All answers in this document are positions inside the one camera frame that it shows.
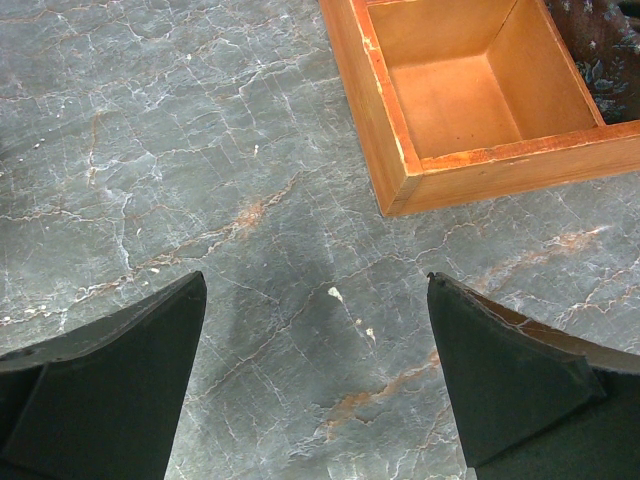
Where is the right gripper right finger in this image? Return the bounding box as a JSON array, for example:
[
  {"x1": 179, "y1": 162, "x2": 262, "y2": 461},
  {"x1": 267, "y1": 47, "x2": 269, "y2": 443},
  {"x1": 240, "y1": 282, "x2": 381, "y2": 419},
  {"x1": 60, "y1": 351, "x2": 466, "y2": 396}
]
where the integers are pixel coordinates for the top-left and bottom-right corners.
[{"x1": 428, "y1": 273, "x2": 639, "y2": 479}]

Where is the orange wooden divided tray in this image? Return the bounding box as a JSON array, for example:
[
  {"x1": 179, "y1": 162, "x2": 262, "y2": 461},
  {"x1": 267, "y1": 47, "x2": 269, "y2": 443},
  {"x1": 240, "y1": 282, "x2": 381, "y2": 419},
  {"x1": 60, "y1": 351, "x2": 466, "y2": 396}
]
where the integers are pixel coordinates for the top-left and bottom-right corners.
[{"x1": 321, "y1": 1, "x2": 639, "y2": 216}]

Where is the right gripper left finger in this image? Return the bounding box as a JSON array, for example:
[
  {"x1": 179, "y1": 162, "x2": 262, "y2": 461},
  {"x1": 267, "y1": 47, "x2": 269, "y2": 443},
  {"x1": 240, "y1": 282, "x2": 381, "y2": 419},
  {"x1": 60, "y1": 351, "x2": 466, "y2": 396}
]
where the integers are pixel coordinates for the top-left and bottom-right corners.
[{"x1": 1, "y1": 271, "x2": 207, "y2": 479}]

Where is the dark sock lower compartment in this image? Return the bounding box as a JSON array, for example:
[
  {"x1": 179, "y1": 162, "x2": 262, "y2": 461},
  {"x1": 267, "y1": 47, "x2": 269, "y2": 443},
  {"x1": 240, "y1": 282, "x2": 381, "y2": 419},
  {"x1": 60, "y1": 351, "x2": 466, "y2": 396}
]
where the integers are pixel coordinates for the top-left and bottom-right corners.
[{"x1": 546, "y1": 0, "x2": 639, "y2": 124}]

